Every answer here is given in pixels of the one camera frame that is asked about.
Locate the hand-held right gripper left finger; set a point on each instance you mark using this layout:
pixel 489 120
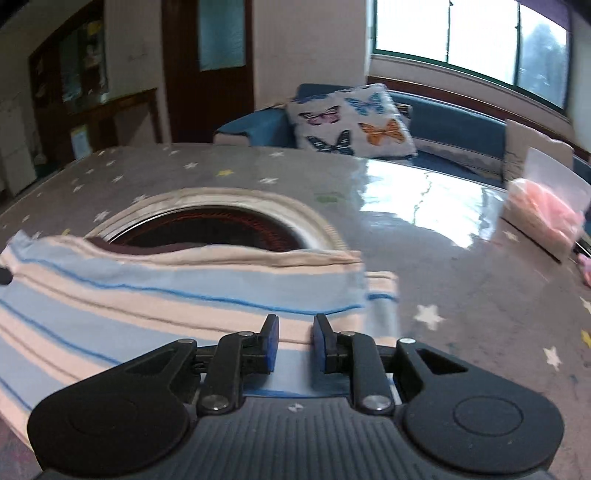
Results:
pixel 272 344

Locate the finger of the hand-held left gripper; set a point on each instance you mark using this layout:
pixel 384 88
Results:
pixel 3 275

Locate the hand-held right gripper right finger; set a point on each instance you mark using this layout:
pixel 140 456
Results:
pixel 319 344

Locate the striped blue and peach shirt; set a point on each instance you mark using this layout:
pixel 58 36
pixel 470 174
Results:
pixel 138 314

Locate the white appliance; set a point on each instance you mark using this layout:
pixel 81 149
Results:
pixel 14 147

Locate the round table heater opening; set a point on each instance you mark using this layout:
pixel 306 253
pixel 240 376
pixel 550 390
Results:
pixel 207 226

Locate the green and white box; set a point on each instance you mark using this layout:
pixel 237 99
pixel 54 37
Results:
pixel 79 141

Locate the grey star-pattern table cover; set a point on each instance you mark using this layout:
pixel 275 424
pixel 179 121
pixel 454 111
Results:
pixel 461 277

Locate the dark wooden side table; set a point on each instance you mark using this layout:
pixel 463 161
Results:
pixel 129 99

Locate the glass-front wooden cabinet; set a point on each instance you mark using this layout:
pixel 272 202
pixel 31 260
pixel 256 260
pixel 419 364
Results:
pixel 69 60

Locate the butterfly print pillow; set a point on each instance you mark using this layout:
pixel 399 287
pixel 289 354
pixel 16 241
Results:
pixel 351 115

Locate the dark wooden door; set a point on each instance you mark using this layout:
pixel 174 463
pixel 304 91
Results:
pixel 207 106

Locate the blue sofa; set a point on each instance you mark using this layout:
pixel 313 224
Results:
pixel 443 124

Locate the clear plastic bag pink contents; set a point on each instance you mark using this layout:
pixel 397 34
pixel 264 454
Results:
pixel 545 207

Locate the small pink item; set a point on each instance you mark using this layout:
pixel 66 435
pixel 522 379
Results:
pixel 585 266

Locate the beige pillow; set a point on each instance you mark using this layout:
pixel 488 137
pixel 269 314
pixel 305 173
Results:
pixel 519 143

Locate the green-framed window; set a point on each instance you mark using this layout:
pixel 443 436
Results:
pixel 480 37

